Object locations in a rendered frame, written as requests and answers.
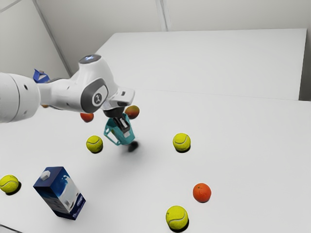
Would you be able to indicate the yellow tennis ball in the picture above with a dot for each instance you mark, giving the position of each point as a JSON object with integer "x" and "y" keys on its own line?
{"x": 9, "y": 183}
{"x": 181, "y": 142}
{"x": 177, "y": 217}
{"x": 94, "y": 144}

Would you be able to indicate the blue white milk carton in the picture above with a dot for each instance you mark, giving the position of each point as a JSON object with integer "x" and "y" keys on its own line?
{"x": 59, "y": 193}

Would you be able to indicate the red yellow apple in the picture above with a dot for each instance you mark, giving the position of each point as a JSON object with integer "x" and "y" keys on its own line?
{"x": 133, "y": 112}

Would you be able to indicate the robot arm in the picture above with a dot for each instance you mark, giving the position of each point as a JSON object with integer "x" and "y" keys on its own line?
{"x": 73, "y": 92}

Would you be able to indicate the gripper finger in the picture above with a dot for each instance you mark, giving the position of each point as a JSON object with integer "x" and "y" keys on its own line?
{"x": 124, "y": 127}

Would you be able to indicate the small blue white carton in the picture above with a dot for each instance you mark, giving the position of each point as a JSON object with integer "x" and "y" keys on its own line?
{"x": 40, "y": 75}

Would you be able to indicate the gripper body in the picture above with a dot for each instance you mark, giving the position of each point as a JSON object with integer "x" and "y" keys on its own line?
{"x": 113, "y": 113}

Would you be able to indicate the teal faceted mug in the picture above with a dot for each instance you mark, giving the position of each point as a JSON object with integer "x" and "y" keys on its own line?
{"x": 116, "y": 136}

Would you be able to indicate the red round fruit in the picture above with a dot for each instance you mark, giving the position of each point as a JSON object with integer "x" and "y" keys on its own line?
{"x": 87, "y": 117}

